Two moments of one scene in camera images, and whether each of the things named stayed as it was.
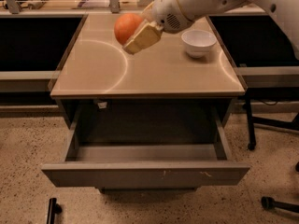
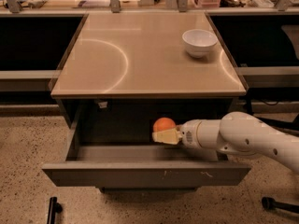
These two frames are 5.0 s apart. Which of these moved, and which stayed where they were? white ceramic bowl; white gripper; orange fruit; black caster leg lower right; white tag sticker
Moved: orange fruit; white gripper
Stayed: white tag sticker; white ceramic bowl; black caster leg lower right
